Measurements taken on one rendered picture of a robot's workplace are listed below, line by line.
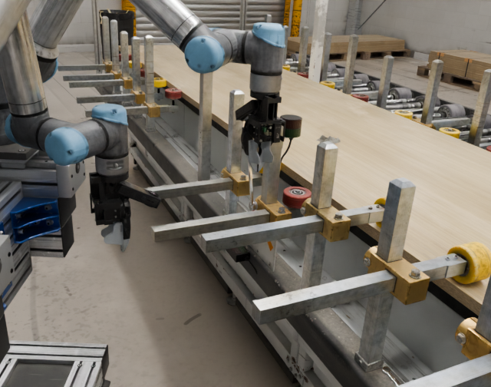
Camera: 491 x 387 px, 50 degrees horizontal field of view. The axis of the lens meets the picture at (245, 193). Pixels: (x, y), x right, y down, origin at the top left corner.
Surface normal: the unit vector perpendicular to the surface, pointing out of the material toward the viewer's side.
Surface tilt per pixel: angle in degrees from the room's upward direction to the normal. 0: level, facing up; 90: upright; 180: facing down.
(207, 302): 0
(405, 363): 0
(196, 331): 0
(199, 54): 90
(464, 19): 90
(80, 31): 90
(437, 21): 90
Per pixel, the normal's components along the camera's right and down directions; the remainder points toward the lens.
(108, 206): 0.42, 0.39
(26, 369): 0.05, -0.91
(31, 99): 0.59, 0.41
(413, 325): -0.91, 0.13
